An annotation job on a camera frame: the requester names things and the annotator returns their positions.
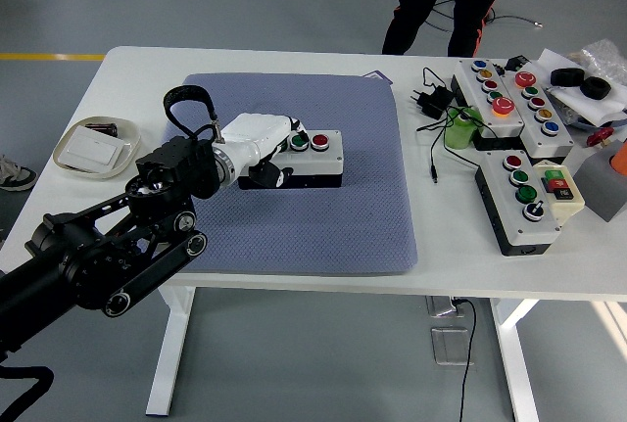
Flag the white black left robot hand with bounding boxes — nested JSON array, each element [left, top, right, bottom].
[[218, 112, 311, 190]]

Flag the grey four-button control box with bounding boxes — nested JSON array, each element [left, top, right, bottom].
[[237, 127, 344, 192], [474, 149, 563, 258]]

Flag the grey-blue textured mat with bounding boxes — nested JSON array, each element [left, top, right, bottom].
[[164, 72, 420, 276]]

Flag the mat label tag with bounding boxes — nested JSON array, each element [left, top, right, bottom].
[[362, 70, 396, 86]]

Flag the small black sticks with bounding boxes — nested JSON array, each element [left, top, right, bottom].
[[83, 121, 119, 137]]

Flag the black power adapter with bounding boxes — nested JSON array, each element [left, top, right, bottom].
[[409, 86, 457, 121]]

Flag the white oval tray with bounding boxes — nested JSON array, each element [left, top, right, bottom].
[[52, 116, 143, 181]]

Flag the green cylinder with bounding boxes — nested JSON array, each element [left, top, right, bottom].
[[444, 105, 484, 151]]

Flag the person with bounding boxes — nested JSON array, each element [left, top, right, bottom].
[[0, 155, 38, 193], [381, 0, 524, 59]]

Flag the yellow floor tape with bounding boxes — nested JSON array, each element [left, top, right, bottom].
[[0, 52, 107, 62]]

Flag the white table leg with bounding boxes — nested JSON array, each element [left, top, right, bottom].
[[489, 298, 543, 422], [145, 286, 197, 417]]

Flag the metal floor socket box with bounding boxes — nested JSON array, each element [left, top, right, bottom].
[[424, 296, 475, 367]]

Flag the small red knob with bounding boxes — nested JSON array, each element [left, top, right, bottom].
[[587, 127, 616, 148]]

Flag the grey block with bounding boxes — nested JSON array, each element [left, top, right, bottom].
[[572, 140, 627, 223]]

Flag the white paper sheet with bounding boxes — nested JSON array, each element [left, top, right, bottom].
[[531, 48, 627, 128]]

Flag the clear bubble wrap bag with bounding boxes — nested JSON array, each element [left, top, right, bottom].
[[567, 38, 627, 88]]

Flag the orange cylinder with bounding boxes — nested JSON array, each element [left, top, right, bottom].
[[610, 140, 627, 176]]

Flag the white wall switch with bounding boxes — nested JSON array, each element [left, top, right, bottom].
[[66, 126, 126, 166]]

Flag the black adapter cable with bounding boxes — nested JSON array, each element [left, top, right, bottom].
[[415, 67, 504, 185]]

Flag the black floor power cable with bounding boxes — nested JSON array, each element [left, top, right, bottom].
[[450, 297, 477, 422]]

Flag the black coiled floor cable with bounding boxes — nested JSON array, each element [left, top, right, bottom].
[[482, 5, 545, 30]]

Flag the beige two-button switch box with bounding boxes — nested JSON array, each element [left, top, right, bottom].
[[532, 160, 587, 225]]

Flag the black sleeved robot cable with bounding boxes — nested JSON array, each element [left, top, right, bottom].
[[0, 366, 54, 422]]

